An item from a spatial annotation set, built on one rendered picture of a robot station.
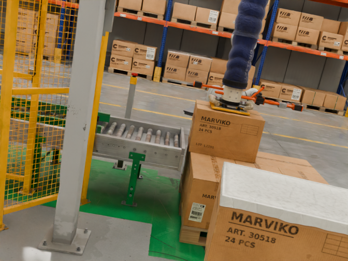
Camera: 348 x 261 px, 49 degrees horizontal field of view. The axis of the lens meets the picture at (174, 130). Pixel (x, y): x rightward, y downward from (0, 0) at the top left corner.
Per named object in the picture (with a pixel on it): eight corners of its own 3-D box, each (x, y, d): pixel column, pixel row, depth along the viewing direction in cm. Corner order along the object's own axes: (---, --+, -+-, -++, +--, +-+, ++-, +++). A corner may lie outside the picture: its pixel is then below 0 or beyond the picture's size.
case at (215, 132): (188, 151, 342) (197, 107, 331) (188, 138, 380) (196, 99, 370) (254, 163, 343) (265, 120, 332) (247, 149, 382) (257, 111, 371)
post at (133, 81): (116, 167, 418) (130, 76, 391) (117, 165, 424) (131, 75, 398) (122, 168, 418) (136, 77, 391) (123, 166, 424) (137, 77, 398)
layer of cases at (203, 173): (183, 225, 295) (193, 177, 284) (181, 175, 391) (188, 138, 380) (333, 251, 300) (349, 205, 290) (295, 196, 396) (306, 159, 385)
